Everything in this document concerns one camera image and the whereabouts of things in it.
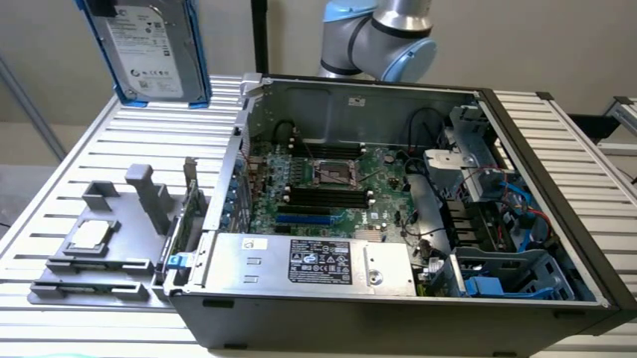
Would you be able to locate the black RAM slots bank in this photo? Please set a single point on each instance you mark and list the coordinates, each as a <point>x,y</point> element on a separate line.
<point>329,150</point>
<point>329,197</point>

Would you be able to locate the silver power supply unit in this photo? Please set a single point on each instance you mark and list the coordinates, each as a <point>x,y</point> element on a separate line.
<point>309,263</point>

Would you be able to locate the grey metal disk bay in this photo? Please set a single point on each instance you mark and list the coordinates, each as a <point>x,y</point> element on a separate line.
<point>470,156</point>

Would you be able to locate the silver CPU chip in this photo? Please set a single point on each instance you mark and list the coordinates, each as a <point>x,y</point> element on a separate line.
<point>93,235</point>

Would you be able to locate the hard disk in blue carrier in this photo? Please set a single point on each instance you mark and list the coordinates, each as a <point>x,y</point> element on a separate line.
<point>150,56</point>

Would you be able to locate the aluminium frame rail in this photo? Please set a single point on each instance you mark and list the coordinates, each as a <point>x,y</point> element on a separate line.
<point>617,127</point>

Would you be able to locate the CPU socket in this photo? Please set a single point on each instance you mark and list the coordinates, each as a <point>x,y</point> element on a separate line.
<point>334,172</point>

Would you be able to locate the blue plastic drive cage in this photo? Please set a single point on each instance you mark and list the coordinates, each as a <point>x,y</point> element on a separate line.
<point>508,274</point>

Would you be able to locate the grey parts rack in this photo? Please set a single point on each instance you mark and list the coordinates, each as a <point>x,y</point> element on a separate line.
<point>107,238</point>

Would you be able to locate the open black PC case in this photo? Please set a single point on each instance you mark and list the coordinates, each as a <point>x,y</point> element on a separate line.
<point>398,209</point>

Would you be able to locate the green graphics card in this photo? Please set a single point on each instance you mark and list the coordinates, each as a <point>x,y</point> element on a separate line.
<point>189,212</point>

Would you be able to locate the grey air duct shroud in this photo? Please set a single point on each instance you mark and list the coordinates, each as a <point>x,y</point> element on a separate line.
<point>425,209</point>

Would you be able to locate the green motherboard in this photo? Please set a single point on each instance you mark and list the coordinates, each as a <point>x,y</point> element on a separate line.
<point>329,194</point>

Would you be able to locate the blue expansion slot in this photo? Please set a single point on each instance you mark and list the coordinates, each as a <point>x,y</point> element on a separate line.
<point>304,219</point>

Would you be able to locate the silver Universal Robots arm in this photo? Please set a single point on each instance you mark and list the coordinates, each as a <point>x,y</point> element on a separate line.
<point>378,33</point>

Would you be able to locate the black vertical pole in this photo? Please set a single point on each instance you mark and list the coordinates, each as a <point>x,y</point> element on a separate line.
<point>259,35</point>

